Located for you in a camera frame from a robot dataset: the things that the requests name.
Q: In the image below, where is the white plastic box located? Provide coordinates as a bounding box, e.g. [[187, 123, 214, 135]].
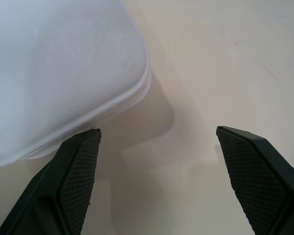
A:
[[0, 0, 151, 168]]

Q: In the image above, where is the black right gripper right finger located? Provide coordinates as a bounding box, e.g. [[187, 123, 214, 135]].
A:
[[216, 125, 294, 235]]

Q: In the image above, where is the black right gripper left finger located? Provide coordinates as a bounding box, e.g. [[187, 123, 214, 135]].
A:
[[0, 128, 102, 235]]

